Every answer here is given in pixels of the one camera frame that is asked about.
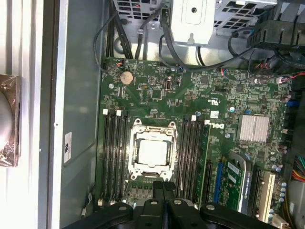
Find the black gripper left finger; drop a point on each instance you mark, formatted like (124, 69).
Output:
(152, 214)

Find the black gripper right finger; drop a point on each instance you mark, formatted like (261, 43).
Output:
(181, 214)

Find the metal socket cover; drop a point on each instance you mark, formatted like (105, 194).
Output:
(149, 166)

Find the silver CPU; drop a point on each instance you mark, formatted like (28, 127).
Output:
(153, 151)

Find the CPU socket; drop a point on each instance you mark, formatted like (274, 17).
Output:
(137, 123)

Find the black expansion slot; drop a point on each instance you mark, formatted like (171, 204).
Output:
(207, 183)
(255, 186)

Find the blue expansion slot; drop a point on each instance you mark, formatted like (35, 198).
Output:
(219, 179)

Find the black graphics card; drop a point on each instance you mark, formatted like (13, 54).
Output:
(236, 181)

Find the green RAM stick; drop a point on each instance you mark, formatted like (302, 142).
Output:
(204, 152)

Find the white expansion slot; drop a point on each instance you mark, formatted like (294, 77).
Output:
(267, 198)

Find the white case sticker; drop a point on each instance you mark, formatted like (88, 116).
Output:
(68, 148)

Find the silver chipset heatsink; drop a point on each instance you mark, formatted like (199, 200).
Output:
(253, 128)

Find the green motherboard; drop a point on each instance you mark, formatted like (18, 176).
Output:
(166, 100)

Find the coloured mainboard power plug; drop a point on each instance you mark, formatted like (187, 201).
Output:
(299, 169)

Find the silver coin battery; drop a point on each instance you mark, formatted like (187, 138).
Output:
(126, 78)

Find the black PC case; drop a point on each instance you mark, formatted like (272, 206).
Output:
(78, 95)

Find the metal drive cage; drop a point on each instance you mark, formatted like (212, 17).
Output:
(200, 23)

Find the black power connector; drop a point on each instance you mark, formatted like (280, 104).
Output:
(269, 33)

